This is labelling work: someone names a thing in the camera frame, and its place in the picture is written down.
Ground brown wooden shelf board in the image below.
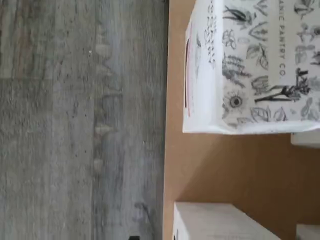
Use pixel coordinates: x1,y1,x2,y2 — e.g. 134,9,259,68
162,0,320,240

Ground white floral pantry box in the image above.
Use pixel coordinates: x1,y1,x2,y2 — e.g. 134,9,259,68
290,132,320,146

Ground white floral box pink strip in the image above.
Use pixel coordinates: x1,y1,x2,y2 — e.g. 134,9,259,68
182,0,320,135

